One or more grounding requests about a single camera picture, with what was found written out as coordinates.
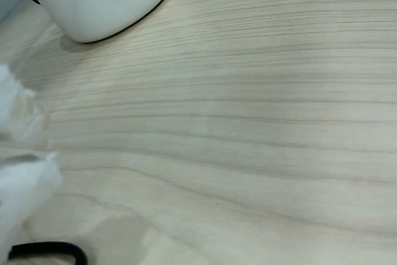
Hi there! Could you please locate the black camera cable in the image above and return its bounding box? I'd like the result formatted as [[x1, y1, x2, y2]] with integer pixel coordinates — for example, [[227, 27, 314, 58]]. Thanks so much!
[[7, 241, 89, 265]]

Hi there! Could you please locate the white mug with black handle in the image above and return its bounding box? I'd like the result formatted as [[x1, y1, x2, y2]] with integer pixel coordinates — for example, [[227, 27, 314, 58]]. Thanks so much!
[[17, 0, 172, 43]]

